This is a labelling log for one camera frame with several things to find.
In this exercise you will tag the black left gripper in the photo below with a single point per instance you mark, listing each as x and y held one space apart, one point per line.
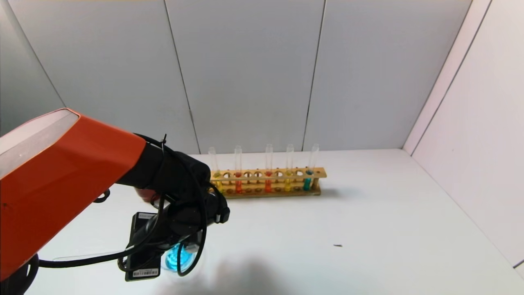
141 262

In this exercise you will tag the test tube with yellow pigment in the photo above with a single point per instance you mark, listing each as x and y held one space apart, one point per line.
287 185
213 162

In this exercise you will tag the orange and black left arm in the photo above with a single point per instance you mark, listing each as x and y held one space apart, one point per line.
61 180

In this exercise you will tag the test tube with red pigment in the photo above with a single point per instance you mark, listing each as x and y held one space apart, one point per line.
268 186
238 186

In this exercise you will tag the wooden test tube rack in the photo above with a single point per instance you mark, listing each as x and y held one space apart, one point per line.
270 179

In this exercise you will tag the clear glass petri dish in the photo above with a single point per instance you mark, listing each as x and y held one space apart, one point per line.
184 259

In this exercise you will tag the dark red plastic cup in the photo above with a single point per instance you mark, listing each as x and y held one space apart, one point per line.
145 196

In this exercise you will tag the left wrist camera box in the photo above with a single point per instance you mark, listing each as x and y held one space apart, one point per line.
141 262

